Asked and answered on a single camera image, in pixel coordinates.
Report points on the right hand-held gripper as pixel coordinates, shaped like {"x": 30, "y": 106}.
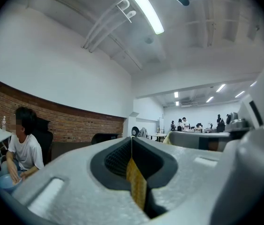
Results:
{"x": 258, "y": 167}

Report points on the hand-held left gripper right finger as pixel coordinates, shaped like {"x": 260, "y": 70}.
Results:
{"x": 188, "y": 179}

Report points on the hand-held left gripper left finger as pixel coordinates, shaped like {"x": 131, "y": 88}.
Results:
{"x": 75, "y": 191}

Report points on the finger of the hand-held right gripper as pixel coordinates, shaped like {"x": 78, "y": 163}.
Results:
{"x": 185, "y": 139}

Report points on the yellow clothes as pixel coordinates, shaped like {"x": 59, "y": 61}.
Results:
{"x": 136, "y": 182}

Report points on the black office chair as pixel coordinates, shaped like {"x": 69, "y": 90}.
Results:
{"x": 104, "y": 138}

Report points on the tall black chair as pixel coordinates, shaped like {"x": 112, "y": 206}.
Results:
{"x": 45, "y": 139}

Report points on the whiteboard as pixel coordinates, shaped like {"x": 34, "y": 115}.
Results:
{"x": 161, "y": 125}

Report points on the round wooden table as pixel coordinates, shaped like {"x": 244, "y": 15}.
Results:
{"x": 157, "y": 135}

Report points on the spare grey gripper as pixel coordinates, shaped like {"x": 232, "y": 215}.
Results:
{"x": 143, "y": 132}

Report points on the black round disc device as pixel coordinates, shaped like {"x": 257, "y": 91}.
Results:
{"x": 135, "y": 131}

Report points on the row of ceiling light panels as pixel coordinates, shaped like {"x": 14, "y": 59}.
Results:
{"x": 220, "y": 88}

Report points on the light blue basin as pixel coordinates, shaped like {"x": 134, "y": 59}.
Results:
{"x": 4, "y": 183}

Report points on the clear plastic bottle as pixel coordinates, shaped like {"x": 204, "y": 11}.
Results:
{"x": 4, "y": 124}

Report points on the long ceiling light tube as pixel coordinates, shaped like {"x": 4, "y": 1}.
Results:
{"x": 146, "y": 10}

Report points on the white ceiling pipe bundle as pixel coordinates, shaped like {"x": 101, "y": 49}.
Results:
{"x": 108, "y": 22}

